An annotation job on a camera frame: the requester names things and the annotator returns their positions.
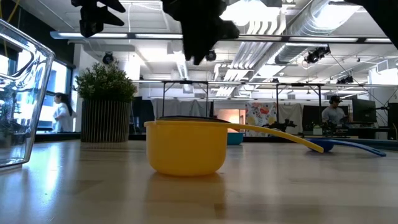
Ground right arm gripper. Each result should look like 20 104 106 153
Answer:
161 0 241 66

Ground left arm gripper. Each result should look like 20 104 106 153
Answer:
70 0 127 27

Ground teal measuring cup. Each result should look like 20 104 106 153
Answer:
226 131 244 146

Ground yellow measuring cup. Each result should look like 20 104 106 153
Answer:
144 119 325 177

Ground blue measuring cup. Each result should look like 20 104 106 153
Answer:
305 138 387 157

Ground clear plastic basket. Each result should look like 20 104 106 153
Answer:
0 18 57 170

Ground long ceiling light bar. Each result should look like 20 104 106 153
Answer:
49 30 393 44

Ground green plant in ribbed pot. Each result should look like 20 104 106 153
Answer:
75 60 138 144

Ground floral cloth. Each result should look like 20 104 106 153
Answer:
245 101 278 137

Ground person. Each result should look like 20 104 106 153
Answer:
321 95 349 126
52 91 78 133

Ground black computer monitor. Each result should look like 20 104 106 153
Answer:
351 98 377 124

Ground silver ventilation duct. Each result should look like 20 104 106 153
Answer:
274 0 363 65

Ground black aluminium table frame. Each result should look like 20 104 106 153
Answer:
34 132 398 151

